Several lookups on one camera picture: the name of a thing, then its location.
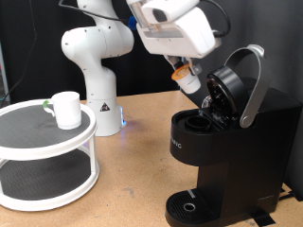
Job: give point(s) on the black tape strip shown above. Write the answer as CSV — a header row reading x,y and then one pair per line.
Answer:
x,y
263,217

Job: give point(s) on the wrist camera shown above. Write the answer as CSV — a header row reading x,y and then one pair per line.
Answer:
x,y
217,34

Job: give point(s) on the black Keurig coffee machine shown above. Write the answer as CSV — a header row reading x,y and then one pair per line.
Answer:
x,y
246,157

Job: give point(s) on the orange coffee pod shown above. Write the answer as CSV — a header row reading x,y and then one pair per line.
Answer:
x,y
187,80

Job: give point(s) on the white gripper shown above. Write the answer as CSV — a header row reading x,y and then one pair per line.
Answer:
x,y
176,38

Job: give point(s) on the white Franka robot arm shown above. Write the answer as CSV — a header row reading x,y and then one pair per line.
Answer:
x,y
101,78

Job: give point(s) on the white two-tier turntable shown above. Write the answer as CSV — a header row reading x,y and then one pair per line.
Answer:
x,y
31,132

